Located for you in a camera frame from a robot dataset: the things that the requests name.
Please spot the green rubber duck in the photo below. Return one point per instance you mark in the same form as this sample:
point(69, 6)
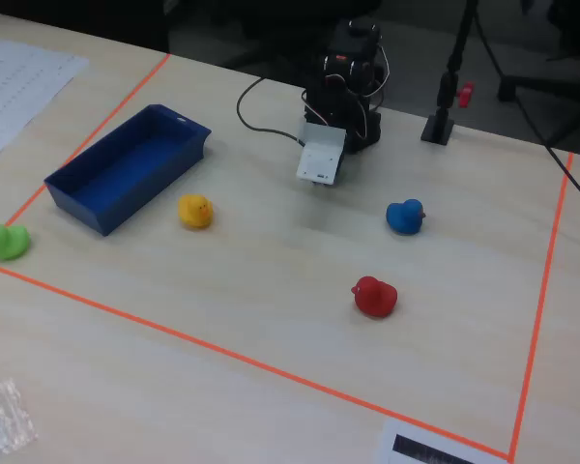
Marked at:
point(7, 241)

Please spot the clear plastic bag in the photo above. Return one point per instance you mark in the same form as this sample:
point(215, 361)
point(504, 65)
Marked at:
point(2, 420)

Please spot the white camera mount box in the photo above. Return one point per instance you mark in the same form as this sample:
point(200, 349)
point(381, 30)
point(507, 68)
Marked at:
point(319, 157)

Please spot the orange tape line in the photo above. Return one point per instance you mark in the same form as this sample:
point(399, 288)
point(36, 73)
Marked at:
point(543, 295)
point(222, 349)
point(125, 99)

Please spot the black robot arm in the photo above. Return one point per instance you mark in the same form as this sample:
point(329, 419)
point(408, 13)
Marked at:
point(362, 72)

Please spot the black stand with clamp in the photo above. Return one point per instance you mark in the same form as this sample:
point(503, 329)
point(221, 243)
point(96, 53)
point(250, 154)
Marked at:
point(439, 128)

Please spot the blue rubber duck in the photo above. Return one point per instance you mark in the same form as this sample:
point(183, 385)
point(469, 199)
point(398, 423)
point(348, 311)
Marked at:
point(405, 217)

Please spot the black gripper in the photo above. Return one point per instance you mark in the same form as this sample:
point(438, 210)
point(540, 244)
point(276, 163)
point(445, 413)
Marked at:
point(354, 141)

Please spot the white card with black strip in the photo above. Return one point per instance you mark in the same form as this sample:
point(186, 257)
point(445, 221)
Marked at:
point(415, 447)

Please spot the black chair base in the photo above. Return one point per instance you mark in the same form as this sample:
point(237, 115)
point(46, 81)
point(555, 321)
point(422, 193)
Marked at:
point(536, 84)

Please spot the blue plastic box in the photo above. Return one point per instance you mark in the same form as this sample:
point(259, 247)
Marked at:
point(125, 169)

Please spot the red rubber duck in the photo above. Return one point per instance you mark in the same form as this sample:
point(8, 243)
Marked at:
point(374, 297)

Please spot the white printed paper sheet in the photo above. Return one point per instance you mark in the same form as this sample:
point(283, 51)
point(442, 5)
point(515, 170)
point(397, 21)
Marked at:
point(14, 92)

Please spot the yellow rubber duck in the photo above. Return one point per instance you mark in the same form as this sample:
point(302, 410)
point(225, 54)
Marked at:
point(195, 211)

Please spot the red clamp knob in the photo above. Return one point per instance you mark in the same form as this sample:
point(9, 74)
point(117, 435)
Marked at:
point(465, 93)

